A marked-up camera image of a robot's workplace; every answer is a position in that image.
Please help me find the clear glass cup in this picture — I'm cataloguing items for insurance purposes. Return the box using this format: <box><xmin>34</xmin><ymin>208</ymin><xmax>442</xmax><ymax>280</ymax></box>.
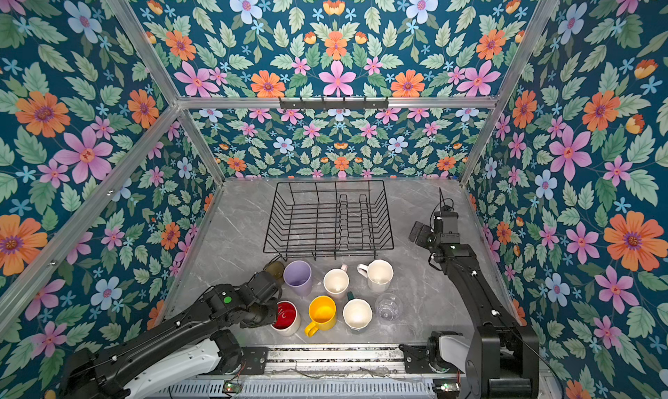
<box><xmin>375</xmin><ymin>292</ymin><xmax>404</xmax><ymax>322</ymax></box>

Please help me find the cream mug pink handle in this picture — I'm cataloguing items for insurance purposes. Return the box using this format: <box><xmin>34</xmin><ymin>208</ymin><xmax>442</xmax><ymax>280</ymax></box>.
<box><xmin>323</xmin><ymin>264</ymin><xmax>350</xmax><ymax>300</ymax></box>

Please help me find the black wall hook rail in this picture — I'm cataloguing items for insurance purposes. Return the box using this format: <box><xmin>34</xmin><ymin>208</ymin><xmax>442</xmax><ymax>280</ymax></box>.
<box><xmin>278</xmin><ymin>97</ymin><xmax>390</xmax><ymax>110</ymax></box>

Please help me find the white mug red interior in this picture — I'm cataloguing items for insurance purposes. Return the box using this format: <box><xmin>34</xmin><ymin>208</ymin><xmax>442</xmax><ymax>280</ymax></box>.
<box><xmin>271</xmin><ymin>300</ymin><xmax>301</xmax><ymax>337</ymax></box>

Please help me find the olive green glass cup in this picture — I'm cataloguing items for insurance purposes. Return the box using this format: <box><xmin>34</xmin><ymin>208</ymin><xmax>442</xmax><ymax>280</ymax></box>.
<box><xmin>263</xmin><ymin>260</ymin><xmax>285</xmax><ymax>286</ymax></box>

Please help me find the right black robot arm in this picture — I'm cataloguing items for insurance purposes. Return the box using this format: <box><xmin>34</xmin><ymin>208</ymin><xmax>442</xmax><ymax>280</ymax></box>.
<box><xmin>409</xmin><ymin>208</ymin><xmax>539</xmax><ymax>398</ymax></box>

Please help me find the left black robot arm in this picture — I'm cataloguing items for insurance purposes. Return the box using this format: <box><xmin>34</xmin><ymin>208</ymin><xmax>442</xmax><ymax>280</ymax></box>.
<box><xmin>58</xmin><ymin>271</ymin><xmax>282</xmax><ymax>398</ymax></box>

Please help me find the dark green mug white interior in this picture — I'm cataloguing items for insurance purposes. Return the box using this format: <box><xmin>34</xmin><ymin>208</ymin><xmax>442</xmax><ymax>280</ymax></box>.
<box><xmin>343</xmin><ymin>291</ymin><xmax>373</xmax><ymax>332</ymax></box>

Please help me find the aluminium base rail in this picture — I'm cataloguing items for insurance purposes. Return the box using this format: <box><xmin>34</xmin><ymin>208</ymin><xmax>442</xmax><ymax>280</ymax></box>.
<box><xmin>118</xmin><ymin>343</ymin><xmax>552</xmax><ymax>380</ymax></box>

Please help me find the lilac plastic cup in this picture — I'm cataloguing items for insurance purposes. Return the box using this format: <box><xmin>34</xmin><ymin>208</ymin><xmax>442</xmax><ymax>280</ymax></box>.
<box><xmin>283</xmin><ymin>261</ymin><xmax>312</xmax><ymax>296</ymax></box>

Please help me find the white ceramic mug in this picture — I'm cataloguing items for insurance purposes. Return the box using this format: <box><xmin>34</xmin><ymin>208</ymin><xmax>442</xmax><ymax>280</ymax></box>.
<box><xmin>357</xmin><ymin>259</ymin><xmax>394</xmax><ymax>293</ymax></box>

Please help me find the yellow mug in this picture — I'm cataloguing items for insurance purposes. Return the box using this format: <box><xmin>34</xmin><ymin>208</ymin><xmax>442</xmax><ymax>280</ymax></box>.
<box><xmin>304</xmin><ymin>296</ymin><xmax>337</xmax><ymax>337</ymax></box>

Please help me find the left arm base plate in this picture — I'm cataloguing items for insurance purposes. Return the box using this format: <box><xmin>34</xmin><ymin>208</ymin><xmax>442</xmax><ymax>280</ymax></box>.
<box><xmin>231</xmin><ymin>347</ymin><xmax>269</xmax><ymax>376</ymax></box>

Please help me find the black wire dish rack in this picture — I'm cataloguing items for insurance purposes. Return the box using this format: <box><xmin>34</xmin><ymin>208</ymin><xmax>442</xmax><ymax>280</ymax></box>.
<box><xmin>263</xmin><ymin>180</ymin><xmax>394</xmax><ymax>262</ymax></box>

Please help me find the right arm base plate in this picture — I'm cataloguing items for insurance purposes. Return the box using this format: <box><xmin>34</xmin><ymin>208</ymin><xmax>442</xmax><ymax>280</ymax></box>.
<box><xmin>398</xmin><ymin>343</ymin><xmax>460</xmax><ymax>375</ymax></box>

